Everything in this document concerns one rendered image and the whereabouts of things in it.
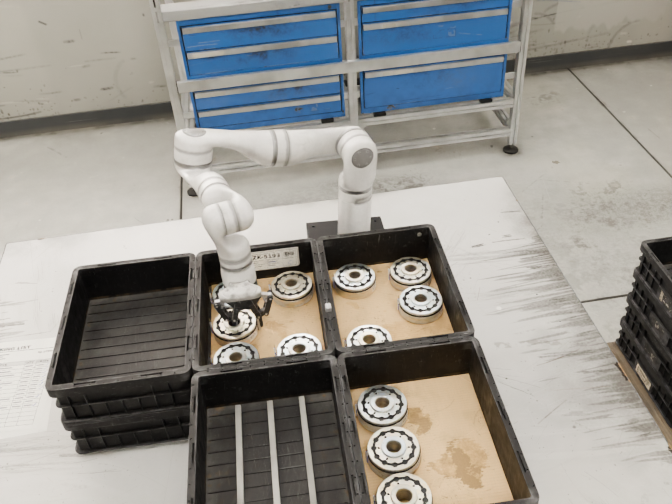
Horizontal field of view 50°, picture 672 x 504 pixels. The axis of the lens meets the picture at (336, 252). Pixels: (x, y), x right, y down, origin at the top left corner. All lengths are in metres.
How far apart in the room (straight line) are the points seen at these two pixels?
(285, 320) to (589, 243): 1.92
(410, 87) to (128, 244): 1.80
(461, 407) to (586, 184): 2.35
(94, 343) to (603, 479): 1.17
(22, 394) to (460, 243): 1.24
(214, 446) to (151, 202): 2.35
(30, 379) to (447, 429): 1.04
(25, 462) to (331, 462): 0.71
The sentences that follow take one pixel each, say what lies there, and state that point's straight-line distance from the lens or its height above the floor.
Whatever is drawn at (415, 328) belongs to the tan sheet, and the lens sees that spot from 1.71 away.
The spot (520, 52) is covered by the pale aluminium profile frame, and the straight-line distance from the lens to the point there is 3.69.
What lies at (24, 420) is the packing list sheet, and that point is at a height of 0.70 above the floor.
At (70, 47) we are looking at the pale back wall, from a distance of 4.38.
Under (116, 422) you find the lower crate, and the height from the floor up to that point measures 0.81.
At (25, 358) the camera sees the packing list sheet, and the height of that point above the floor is 0.70.
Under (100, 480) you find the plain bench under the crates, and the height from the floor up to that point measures 0.70.
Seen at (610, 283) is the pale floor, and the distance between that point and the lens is 3.19.
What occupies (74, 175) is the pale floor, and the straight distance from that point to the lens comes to 4.13.
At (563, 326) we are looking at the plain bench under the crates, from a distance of 1.94.
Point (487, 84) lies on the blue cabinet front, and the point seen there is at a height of 0.40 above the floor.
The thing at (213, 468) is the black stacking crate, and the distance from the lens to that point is 1.50.
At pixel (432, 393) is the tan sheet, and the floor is 0.83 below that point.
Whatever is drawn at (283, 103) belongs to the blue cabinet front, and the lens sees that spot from 3.51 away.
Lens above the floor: 2.04
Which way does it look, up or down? 39 degrees down
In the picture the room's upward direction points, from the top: 4 degrees counter-clockwise
